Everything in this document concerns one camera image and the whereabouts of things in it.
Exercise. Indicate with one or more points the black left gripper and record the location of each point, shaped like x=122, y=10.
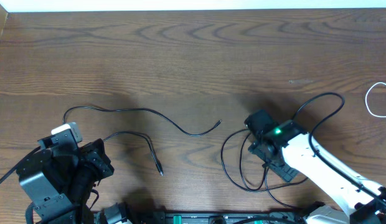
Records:
x=98, y=149

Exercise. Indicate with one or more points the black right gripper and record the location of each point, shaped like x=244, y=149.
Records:
x=285, y=172

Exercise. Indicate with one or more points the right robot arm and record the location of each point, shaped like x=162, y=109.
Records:
x=287, y=150

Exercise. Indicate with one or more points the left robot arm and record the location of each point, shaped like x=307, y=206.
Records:
x=60, y=179

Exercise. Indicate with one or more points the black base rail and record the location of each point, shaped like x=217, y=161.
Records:
x=211, y=217

